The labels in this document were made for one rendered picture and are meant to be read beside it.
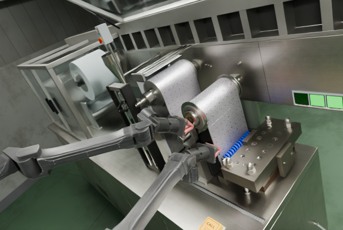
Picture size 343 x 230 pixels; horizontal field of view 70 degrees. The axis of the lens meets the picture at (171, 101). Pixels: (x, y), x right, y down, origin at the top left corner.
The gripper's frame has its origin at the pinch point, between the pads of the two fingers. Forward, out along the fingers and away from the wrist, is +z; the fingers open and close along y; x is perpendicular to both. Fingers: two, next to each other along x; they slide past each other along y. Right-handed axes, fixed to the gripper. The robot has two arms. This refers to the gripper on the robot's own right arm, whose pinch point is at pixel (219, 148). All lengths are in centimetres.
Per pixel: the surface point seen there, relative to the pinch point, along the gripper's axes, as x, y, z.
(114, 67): 35, -74, -14
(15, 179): -121, -313, -39
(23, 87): 4, -337, -23
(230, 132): 6.6, 0.3, 7.4
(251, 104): 18.4, -1.6, 25.6
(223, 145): 1.4, 0.3, 2.5
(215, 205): -22.6, 4.0, -5.2
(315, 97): 25.3, 29.3, 20.1
